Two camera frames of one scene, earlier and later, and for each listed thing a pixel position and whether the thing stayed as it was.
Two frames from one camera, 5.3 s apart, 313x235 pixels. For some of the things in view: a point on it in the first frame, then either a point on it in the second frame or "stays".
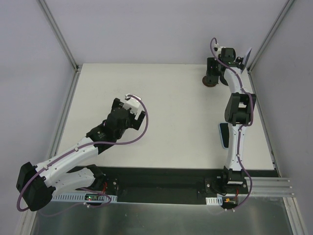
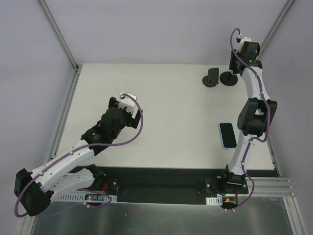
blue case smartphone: x=224 y=129 stays
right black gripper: x=211 y=71 to x=234 y=66
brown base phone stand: x=211 y=79 stays
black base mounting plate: x=167 y=185 stays
